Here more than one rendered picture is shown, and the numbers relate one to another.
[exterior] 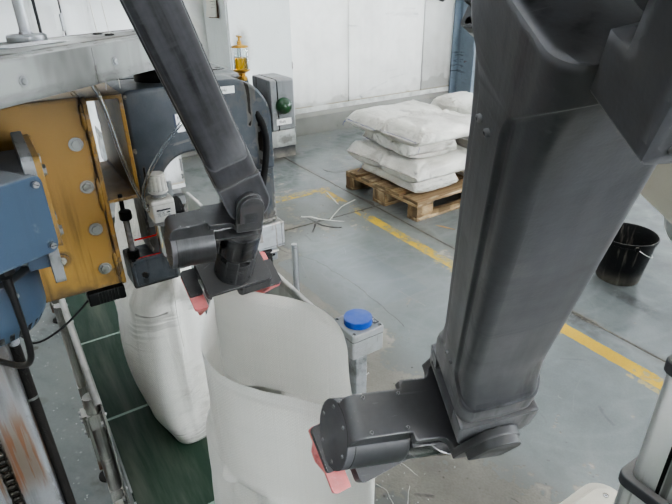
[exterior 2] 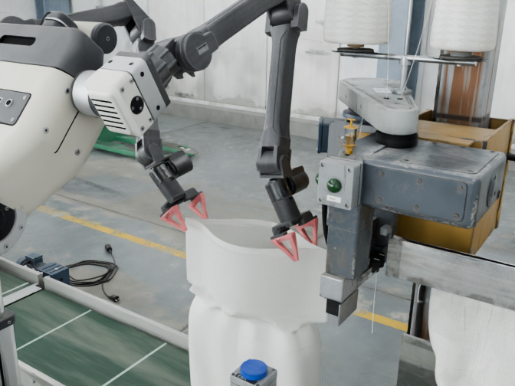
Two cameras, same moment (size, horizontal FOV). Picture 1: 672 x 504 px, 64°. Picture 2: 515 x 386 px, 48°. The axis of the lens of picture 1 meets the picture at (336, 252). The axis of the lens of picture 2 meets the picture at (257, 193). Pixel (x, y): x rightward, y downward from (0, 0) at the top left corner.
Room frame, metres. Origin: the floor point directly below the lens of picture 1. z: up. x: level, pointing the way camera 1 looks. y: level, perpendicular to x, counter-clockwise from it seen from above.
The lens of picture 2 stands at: (1.93, -0.50, 1.63)
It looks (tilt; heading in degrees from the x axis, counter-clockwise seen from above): 19 degrees down; 155
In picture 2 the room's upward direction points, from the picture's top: 1 degrees clockwise
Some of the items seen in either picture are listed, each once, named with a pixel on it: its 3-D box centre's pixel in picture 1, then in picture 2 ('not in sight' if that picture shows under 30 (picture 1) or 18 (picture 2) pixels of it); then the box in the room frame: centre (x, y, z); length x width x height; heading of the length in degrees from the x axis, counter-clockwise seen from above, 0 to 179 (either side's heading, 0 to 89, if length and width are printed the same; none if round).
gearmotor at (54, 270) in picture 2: not in sight; (37, 273); (-0.78, -0.41, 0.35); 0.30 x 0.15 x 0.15; 32
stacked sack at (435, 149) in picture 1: (408, 138); not in sight; (3.79, -0.53, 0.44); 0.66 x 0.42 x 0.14; 26
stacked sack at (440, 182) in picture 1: (407, 170); not in sight; (3.77, -0.53, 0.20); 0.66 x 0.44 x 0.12; 32
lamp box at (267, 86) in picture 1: (273, 101); (339, 182); (1.00, 0.11, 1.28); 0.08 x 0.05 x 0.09; 32
